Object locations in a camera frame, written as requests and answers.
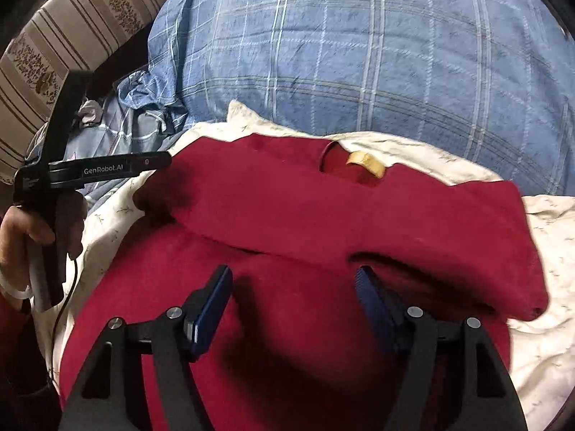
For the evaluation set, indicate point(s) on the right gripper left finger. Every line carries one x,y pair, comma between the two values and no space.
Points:
136,371

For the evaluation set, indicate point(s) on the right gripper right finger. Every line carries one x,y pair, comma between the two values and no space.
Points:
450,376

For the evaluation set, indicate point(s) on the dark red t-shirt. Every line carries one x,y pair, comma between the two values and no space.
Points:
294,220

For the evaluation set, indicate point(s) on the person's left hand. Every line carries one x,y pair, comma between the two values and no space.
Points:
20,227

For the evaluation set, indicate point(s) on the pale pink cloth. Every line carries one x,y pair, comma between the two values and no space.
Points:
88,115

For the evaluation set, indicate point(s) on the grey star-print bedsheet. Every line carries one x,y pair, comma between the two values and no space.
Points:
124,130

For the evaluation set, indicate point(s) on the cream leaf-print pillowcase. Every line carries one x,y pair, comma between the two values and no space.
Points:
541,358

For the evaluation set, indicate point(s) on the striped floral headboard cushion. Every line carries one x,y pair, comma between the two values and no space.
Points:
61,36

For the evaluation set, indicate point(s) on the blue plaid quilt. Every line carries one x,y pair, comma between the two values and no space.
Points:
490,81

